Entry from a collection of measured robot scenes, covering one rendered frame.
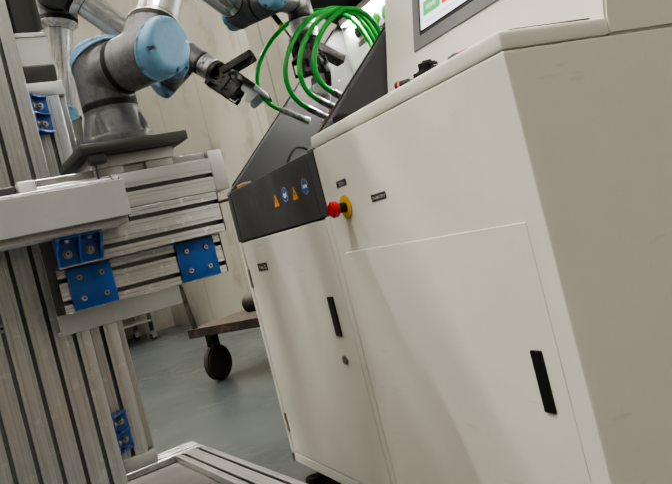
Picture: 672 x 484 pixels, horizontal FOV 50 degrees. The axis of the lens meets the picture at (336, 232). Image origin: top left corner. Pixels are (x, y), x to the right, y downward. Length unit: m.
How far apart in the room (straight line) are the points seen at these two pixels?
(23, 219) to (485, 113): 0.80
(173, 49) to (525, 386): 0.93
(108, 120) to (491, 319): 0.87
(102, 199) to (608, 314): 0.89
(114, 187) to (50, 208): 0.12
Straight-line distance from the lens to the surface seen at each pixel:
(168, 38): 1.52
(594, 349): 1.12
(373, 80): 1.79
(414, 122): 1.29
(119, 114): 1.57
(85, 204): 1.38
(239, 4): 2.10
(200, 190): 1.58
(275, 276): 2.07
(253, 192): 2.08
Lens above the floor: 0.76
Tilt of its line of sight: level
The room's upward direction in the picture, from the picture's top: 14 degrees counter-clockwise
